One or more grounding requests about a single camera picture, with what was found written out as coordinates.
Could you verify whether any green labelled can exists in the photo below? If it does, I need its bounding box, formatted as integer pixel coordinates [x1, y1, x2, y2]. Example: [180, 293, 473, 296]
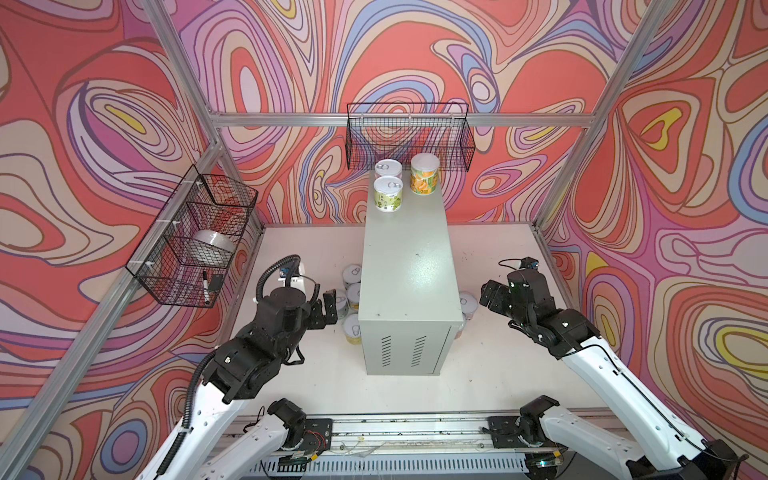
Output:
[373, 176, 403, 212]

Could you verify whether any pink labelled can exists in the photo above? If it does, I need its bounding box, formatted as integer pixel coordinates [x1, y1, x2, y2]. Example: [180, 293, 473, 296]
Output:
[374, 159, 403, 178]

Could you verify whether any orange green lidded can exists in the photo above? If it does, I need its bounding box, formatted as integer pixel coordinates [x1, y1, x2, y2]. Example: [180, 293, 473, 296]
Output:
[410, 153, 440, 196]

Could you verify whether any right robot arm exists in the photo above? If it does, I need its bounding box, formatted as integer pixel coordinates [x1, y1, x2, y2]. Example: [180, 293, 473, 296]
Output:
[479, 268, 746, 479]

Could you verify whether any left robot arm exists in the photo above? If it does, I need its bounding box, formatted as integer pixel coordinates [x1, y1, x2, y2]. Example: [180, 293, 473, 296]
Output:
[138, 254, 338, 479]

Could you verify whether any grey metal cabinet counter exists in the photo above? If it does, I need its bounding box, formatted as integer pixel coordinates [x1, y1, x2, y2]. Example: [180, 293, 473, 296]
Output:
[359, 178, 464, 376]

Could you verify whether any teal can left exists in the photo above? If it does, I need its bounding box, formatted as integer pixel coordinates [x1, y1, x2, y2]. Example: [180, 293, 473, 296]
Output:
[335, 289, 350, 322]

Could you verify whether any yellow can near cabinet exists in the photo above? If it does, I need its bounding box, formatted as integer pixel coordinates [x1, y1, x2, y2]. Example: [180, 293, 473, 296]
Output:
[346, 283, 361, 311]

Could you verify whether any grey can far left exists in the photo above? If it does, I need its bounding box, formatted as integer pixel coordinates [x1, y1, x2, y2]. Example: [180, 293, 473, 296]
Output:
[342, 264, 362, 289]

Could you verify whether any yellow can front left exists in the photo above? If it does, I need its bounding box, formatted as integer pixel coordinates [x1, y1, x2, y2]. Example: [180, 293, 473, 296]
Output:
[343, 313, 362, 345]

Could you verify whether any white grey can right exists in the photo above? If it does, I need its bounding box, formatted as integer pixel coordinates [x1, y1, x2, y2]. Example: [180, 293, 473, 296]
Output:
[459, 291, 479, 320]

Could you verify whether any black marker pen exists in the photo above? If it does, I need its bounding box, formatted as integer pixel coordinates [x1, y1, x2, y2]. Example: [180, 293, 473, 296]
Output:
[202, 271, 211, 305]

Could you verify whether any white tape roll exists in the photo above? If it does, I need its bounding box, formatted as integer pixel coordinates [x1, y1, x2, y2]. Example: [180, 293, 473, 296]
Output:
[193, 229, 236, 253]

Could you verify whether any green circuit board left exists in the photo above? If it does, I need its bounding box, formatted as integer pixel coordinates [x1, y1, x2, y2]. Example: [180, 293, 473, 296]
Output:
[277, 454, 318, 472]

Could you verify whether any green circuit board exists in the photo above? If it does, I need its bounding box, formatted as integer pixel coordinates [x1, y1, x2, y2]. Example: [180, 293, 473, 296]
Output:
[525, 451, 564, 470]
[277, 454, 318, 472]

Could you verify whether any green circuit board right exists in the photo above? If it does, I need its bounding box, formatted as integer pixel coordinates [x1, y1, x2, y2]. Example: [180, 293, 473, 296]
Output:
[525, 451, 564, 470]

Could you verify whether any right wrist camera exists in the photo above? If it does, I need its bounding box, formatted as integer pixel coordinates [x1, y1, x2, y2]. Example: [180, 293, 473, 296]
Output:
[519, 257, 539, 270]

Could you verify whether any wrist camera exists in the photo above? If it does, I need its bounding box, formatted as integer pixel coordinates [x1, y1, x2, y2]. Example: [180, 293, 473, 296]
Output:
[519, 257, 539, 270]
[277, 262, 316, 297]

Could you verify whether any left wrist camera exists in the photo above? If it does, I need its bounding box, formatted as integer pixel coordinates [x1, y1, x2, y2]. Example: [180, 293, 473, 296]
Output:
[277, 262, 316, 297]

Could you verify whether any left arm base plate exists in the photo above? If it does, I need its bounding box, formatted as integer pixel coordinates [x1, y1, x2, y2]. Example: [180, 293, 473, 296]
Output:
[263, 417, 334, 454]

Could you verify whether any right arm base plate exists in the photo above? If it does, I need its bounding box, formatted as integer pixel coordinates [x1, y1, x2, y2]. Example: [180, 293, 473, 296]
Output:
[484, 416, 543, 449]

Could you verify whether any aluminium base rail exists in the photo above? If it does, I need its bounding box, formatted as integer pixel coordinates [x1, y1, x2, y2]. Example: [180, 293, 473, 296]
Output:
[170, 410, 655, 457]

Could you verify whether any black wire basket left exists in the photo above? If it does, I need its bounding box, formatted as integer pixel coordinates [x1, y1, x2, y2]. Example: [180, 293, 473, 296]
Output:
[125, 166, 258, 308]

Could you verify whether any black wire basket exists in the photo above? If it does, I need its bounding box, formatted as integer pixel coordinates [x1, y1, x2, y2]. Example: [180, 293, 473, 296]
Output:
[345, 100, 476, 172]
[125, 166, 258, 308]

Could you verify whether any black wire basket rear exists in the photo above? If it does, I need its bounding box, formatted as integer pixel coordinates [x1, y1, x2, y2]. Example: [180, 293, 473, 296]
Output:
[345, 100, 476, 172]

